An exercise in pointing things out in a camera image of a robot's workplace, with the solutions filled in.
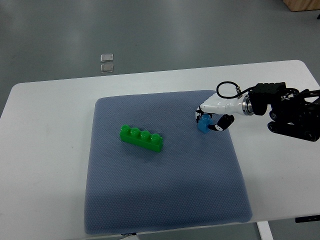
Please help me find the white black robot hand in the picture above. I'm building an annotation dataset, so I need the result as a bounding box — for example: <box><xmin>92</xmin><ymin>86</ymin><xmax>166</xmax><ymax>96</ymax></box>
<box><xmin>195</xmin><ymin>93</ymin><xmax>254</xmax><ymax>132</ymax></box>

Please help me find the blue toy block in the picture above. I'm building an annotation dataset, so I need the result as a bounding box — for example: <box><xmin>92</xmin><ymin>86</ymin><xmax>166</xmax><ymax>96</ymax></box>
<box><xmin>197</xmin><ymin>114</ymin><xmax>213</xmax><ymax>134</ymax></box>

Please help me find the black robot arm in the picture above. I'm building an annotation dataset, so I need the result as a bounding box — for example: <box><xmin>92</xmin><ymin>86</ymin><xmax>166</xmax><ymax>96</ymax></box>
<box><xmin>248</xmin><ymin>82</ymin><xmax>320</xmax><ymax>142</ymax></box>

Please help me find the green four-stud toy block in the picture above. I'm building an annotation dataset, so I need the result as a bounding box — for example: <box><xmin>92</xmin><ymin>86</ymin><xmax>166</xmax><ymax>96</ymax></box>
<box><xmin>119</xmin><ymin>124</ymin><xmax>163</xmax><ymax>153</ymax></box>

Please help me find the blue-grey foam mat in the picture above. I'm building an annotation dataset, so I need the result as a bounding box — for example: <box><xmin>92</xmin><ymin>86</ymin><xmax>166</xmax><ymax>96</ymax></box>
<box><xmin>84</xmin><ymin>90</ymin><xmax>252</xmax><ymax>235</ymax></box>

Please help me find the wooden box corner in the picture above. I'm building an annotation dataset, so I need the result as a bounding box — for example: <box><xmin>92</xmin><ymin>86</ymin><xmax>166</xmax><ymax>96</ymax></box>
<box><xmin>282</xmin><ymin>0</ymin><xmax>320</xmax><ymax>12</ymax></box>

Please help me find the lower metal floor plate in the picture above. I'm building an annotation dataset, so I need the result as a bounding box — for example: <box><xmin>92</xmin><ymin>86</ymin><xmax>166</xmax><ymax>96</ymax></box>
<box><xmin>100</xmin><ymin>63</ymin><xmax>114</xmax><ymax>74</ymax></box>

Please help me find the metal floor plate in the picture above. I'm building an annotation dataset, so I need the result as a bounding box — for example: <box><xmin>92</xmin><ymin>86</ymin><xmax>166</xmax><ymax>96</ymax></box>
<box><xmin>100</xmin><ymin>53</ymin><xmax>114</xmax><ymax>63</ymax></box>
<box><xmin>100</xmin><ymin>63</ymin><xmax>114</xmax><ymax>74</ymax></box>

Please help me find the upper metal floor plate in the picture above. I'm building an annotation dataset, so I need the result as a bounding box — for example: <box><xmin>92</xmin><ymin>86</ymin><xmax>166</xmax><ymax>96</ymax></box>
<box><xmin>100</xmin><ymin>53</ymin><xmax>114</xmax><ymax>63</ymax></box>

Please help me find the white table leg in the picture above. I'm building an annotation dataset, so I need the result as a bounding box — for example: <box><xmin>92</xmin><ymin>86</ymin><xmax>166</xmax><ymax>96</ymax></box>
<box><xmin>256</xmin><ymin>221</ymin><xmax>274</xmax><ymax>240</ymax></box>

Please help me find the black table control panel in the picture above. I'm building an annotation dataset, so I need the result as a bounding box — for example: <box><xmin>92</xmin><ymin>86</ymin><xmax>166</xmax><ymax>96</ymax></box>
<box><xmin>295</xmin><ymin>215</ymin><xmax>320</xmax><ymax>224</ymax></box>

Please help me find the black label under table edge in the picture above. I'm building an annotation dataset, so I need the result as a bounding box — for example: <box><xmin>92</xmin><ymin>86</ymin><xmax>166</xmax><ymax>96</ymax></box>
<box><xmin>121</xmin><ymin>232</ymin><xmax>137</xmax><ymax>237</ymax></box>

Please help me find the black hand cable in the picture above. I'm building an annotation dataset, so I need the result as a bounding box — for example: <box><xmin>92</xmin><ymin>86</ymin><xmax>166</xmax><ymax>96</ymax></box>
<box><xmin>216</xmin><ymin>81</ymin><xmax>256</xmax><ymax>99</ymax></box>

